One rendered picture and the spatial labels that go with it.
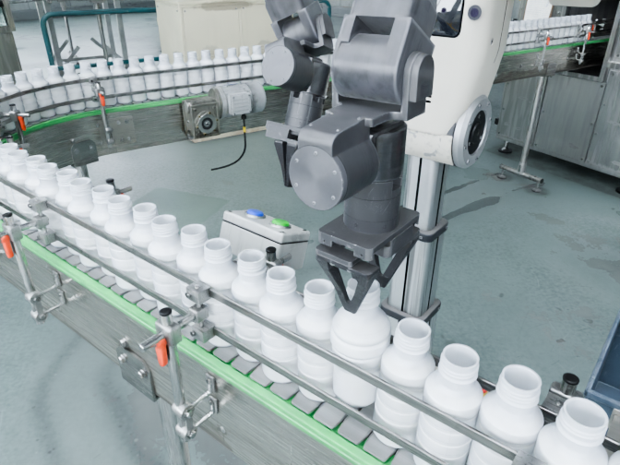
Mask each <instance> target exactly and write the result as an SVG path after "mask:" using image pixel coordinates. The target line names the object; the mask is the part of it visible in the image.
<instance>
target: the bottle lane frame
mask: <svg viewBox="0 0 620 465"><path fill-rule="evenodd" d="M22 235H23V239H21V240H20V241H21V244H22V247H23V250H24V254H25V257H26V259H27V262H28V266H29V269H30V274H31V277H32V280H33V283H34V286H35V290H37V291H38V292H42V291H44V290H46V289H48V288H51V287H53V286H54V285H55V281H54V278H53V270H54V271H56V272H57V273H58V275H59V278H60V281H61V286H58V287H57V288H55V289H54V290H52V291H50V292H47V293H46V294H44V295H43V296H42V301H41V303H42V308H43V309H45V310H47V309H49V308H51V307H53V306H55V305H57V304H59V303H60V298H59V296H58V290H57V289H60V290H61V291H63V292H64V296H65V298H66V304H63V305H61V306H60V307H59V308H57V309H55V310H53V311H52V312H50V314H51V315H53V316H54V317H55V318H57V319H58V320H59V321H61V322H62V323H63V324H65V325H66V326H67V327H69V328H70V329H71V330H73V331H74V332H75V333H77V334H78V335H79V336H80V337H81V338H82V339H84V340H85V341H86V342H88V343H89V344H90V345H92V346H93V347H94V348H96V349H97V350H98V351H100V352H101V353H103V354H104V355H105V356H106V357H108V358H109V359H110V360H112V361H113V362H114V363H116V364H117V365H119V366H120V364H119V361H118V356H117V352H116V348H117V347H118V346H119V345H121V346H122V347H127V348H128V349H129V350H130V351H132V352H133V353H135V354H136V355H138V356H139V357H140V358H142V359H143V360H145V362H146V364H147V365H148V367H149V370H150V371H151V375H152V381H153V386H154V390H155V394H156V395H157V396H159V397H160V398H161V399H163V400H164V401H166V402H167V403H168V404H170V405H171V406H173V404H174V399H173V389H172V383H171V378H170V372H169V366H168V364H166V365H165V366H160V364H159V361H158V357H157V353H156V348H155V347H154V346H153V347H151V348H150V349H148V350H146V351H145V352H141V351H140V350H139V348H138V344H140V343H141V342H143V341H145V340H147V339H148V338H150V337H152V336H153V335H155V334H157V333H156V328H155V321H157V320H158V319H157V318H155V317H154V316H152V315H151V314H150V312H152V311H153V310H152V311H149V312H145V311H144V310H142V309H141V308H139V307H138V306H137V303H139V302H137V303H135V304H132V303H131V302H129V301H127V300H126V299H125V298H124V294H123V295H119V294H117V293H116V292H114V291H112V290H111V288H112V287H113V286H112V287H109V288H107V287H106V286H104V285H103V284H101V283H100V282H99V280H95V279H93V278H92V277H90V276H89V275H88V272H86V273H84V272H82V271H81V270H79V269H78V268H77V266H72V265H71V264H69V263H68V262H66V260H65V259H62V258H61V257H59V256H57V255H56V253H57V252H56V253H52V252H51V251H49V250H48V249H46V246H45V247H43V246H41V245H40V244H38V243H37V241H33V240H31V239H30V238H29V237H28V236H27V235H24V234H22ZM13 254H14V251H13ZM0 276H2V277H3V278H4V279H6V280H7V281H8V282H10V283H11V284H12V285H14V286H15V287H16V288H18V289H19V290H20V291H22V292H23V293H24V294H25V292H26V289H25V285H24V282H23V279H22V277H21V274H20V271H19V267H18V262H17V260H16V257H15V254H14V256H13V257H10V258H8V257H7V255H6V251H5V249H4V246H3V243H2V242H0ZM182 338H183V339H182V341H181V342H179V343H178V344H177V349H178V355H179V361H180V366H181V373H182V379H183V385H184V391H185V399H186V400H187V401H188V402H190V403H192V402H193V401H194V400H196V399H197V398H198V397H200V396H201V395H202V394H204V393H205V392H206V391H207V390H208V388H207V382H206V373H208V374H210V375H211V376H213V377H215V383H216V391H217V392H216V393H213V392H212V393H211V394H210V395H211V396H213V397H214V398H216V399H217V400H218V408H219V413H218V414H217V413H214V414H213V415H212V416H211V417H209V418H208V419H207V420H206V421H205V422H204V423H202V424H201V425H200V426H199V428H201V429H202V430H203V431H204V432H206V433H207V434H208V435H210V436H211V437H213V438H214V439H215V440H217V441H218V442H219V443H220V444H222V445H223V446H224V447H226V448H227V449H229V450H230V451H231V452H232V453H233V454H234V455H235V456H237V457H238V458H239V459H241V460H242V461H244V462H245V463H246V464H248V465H391V462H392V460H393V459H394V457H395V454H393V455H392V456H391V457H390V458H389V459H388V460H386V461H384V462H383V461H381V460H380V459H377V458H376V457H374V456H373V455H371V454H370V453H368V452H366V451H365V450H364V444H365V442H366V441H367V439H368V437H367V438H366V439H365V440H364V441H362V442H361V443H360V444H359V445H355V444H354V443H353V442H351V441H349V440H348V439H346V438H345V437H343V436H342V435H339V433H338V430H339V428H340V426H341V425H342V422H341V423H340V424H338V425H337V426H336V427H334V428H333V429H330V428H328V427H327V426H325V425H324V424H322V423H321V422H319V421H318V420H316V419H315V417H314V415H315V413H316V411H317V410H318V408H319V407H318V408H317V409H315V410H314V411H312V412H311V413H309V414H307V413H305V412H304V411H301V410H300V409H298V408H297V407H295V406H293V405H292V399H293V398H294V397H295V395H296V394H297V393H296V394H295V395H293V396H292V397H290V398H289V399H283V398H281V397H280V396H278V395H277V394H275V393H273V392H272V391H270V387H271V386H272V385H273V384H274V382H273V383H271V384H269V385H268V386H266V387H263V386H262V385H260V384H259V383H257V382H256V381H255V380H253V379H252V378H250V375H251V374H252V373H253V372H254V371H255V370H253V371H251V372H249V373H248V374H246V375H245V374H243V373H242V372H240V371H238V370H237V369H235V368H234V367H232V362H233V361H234V360H235V359H233V360H231V361H229V362H228V363H225V362H224V361H223V360H222V359H220V358H218V357H217V356H215V355H214V354H213V352H214V351H215V350H216V349H217V348H216V349H214V350H212V351H210V352H208V351H207V350H205V349H204V348H202V347H200V346H199V345H197V340H190V339H188V338H187V337H185V336H183V335H182ZM209 411H211V409H210V408H209V396H207V397H206V398H205V399H204V400H202V401H201V402H200V403H198V405H197V406H196V407H195V410H194V414H193V416H192V418H193V423H196V422H197V421H198V420H200V419H201V418H202V417H203V416H204V415H206V414H207V413H208V412H209Z"/></svg>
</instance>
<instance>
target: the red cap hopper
mask: <svg viewBox="0 0 620 465"><path fill-rule="evenodd" d="M42 2H43V6H44V11H45V13H47V12H51V7H50V4H49V3H46V1H45V0H42V1H37V2H35V3H36V7H37V11H38V15H39V19H40V23H41V18H42V16H43V15H44V13H43V9H42ZM113 4H114V8H121V7H120V0H113ZM102 8H103V9H107V8H109V7H108V2H107V0H103V3H102ZM115 15H116V21H117V27H118V32H119V38H120V44H121V50H122V56H123V57H121V56H120V55H119V54H117V53H116V51H115V45H114V39H113V29H112V23H111V19H110V14H105V15H104V18H105V24H106V29H107V35H108V40H109V45H110V47H109V46H107V45H106V48H107V53H108V58H111V57H112V60H113V59H114V58H123V60H128V52H127V47H126V41H125V30H124V24H123V18H122V14H115ZM47 23H48V27H49V31H50V35H51V40H52V44H53V48H54V54H53V57H54V63H55V65H56V66H62V65H63V62H64V64H69V63H70V62H71V61H81V60H91V59H101V58H104V57H103V55H93V56H82V57H74V56H75V55H76V53H77V52H78V50H79V49H80V47H78V46H77V47H76V48H75V49H74V51H73V52H72V53H71V55H69V56H68V58H62V57H61V52H62V51H63V50H64V48H65V47H66V45H67V44H68V43H69V40H68V39H66V40H65V41H64V43H63V44H62V45H61V47H60V48H59V44H58V40H57V36H56V32H55V27H54V20H53V18H48V20H47ZM90 40H91V41H93V42H94V43H95V44H97V45H98V46H99V47H100V48H102V46H101V44H100V43H99V42H97V41H96V40H95V39H94V38H92V37H91V39H90Z"/></svg>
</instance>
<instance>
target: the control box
mask: <svg viewBox="0 0 620 465"><path fill-rule="evenodd" d="M273 219H275V218H272V217H270V216H268V215H266V214H264V216H255V215H251V214H248V213H247V210H225V211H224V214H223V222H222V225H221V233H220V238H225V239H227V240H229V241H230V246H231V247H232V254H234V255H236V256H238V255H239V254H240V253H241V252H242V251H244V250H247V249H258V250H261V251H262V252H264V254H265V256H266V255H267V253H266V248H267V247H269V246H274V247H276V248H277V251H276V257H277V259H280V258H282V257H283V256H286V255H287V254H289V253H290V254H291V255H292V259H291V260H289V261H287V262H286V263H284V264H283V266H287V267H290V268H292V269H298V268H302V267H303V263H304V257H305V252H306V248H307V244H308V239H309V236H310V232H309V231H307V230H304V229H302V228H299V227H297V226H294V225H291V224H290V223H289V226H280V225H277V224H274V223H272V220H273Z"/></svg>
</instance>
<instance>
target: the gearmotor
mask: <svg viewBox="0 0 620 465"><path fill-rule="evenodd" d="M266 103H267V97H266V92H265V90H264V88H263V86H262V85H261V84H260V83H259V82H257V81H253V82H245V83H233V84H227V85H222V86H218V87H217V86H215V87H212V88H211V89H210V90H209V94H208V96H201V97H195V98H187V99H185V100H183V101H182V106H183V115H184V122H185V133H186V135H187V138H188V139H189V140H192V139H200V138H204V137H214V136H219V135H220V134H221V127H220V119H221V118H226V117H232V116H237V115H241V118H242V119H243V123H244V126H243V130H244V151H243V153H242V155H241V156H240V158H239V159H238V160H236V161H234V162H232V163H230V164H228V165H225V166H221V167H218V168H213V169H211V170H212V171H214V170H219V169H222V168H226V167H229V166H231V165H233V164H235V163H236V162H238V161H239V160H240V159H242V157H243V156H244V153H245V150H246V135H245V132H246V128H245V119H246V114H249V113H258V112H262V111H263V110H264V109H265V107H266Z"/></svg>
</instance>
